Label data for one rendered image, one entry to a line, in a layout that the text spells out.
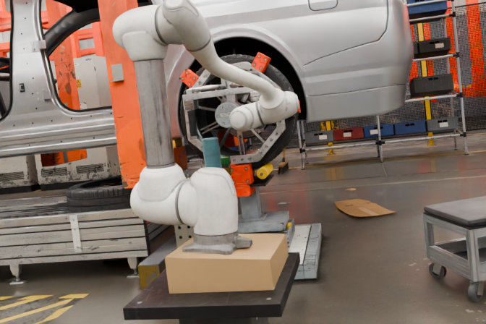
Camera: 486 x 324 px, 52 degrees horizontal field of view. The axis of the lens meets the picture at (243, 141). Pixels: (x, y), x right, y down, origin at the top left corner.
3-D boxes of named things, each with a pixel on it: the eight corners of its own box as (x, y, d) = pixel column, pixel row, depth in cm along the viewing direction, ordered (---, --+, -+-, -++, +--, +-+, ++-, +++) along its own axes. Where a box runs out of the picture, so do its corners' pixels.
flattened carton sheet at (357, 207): (367, 200, 411) (366, 196, 411) (396, 213, 356) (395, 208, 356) (332, 205, 408) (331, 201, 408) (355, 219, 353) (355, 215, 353)
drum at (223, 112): (249, 125, 276) (246, 100, 275) (241, 127, 255) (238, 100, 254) (224, 127, 278) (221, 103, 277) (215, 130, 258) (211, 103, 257)
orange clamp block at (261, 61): (263, 73, 273) (271, 58, 271) (261, 72, 265) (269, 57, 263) (252, 67, 274) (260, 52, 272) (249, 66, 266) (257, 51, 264)
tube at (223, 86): (228, 90, 270) (226, 71, 269) (219, 90, 251) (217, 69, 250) (197, 95, 273) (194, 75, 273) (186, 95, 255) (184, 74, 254)
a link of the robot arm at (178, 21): (215, 23, 173) (181, 28, 178) (194, -17, 159) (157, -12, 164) (207, 52, 166) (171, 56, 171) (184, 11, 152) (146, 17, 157)
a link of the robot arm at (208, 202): (227, 236, 163) (224, 170, 162) (178, 234, 170) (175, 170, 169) (246, 226, 178) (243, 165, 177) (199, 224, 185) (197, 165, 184)
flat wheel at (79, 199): (175, 200, 363) (171, 168, 361) (171, 219, 297) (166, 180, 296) (82, 213, 356) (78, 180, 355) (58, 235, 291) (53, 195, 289)
